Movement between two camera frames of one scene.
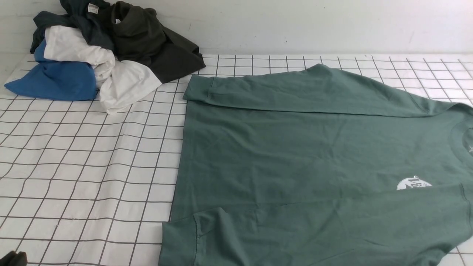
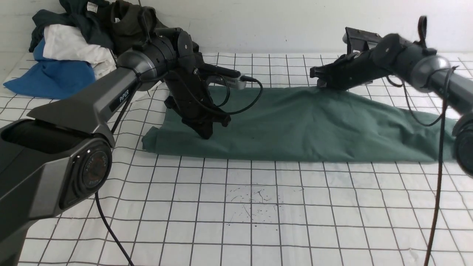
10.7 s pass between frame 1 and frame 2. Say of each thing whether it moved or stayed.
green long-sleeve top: moved
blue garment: stayed
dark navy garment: stayed
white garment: stayed
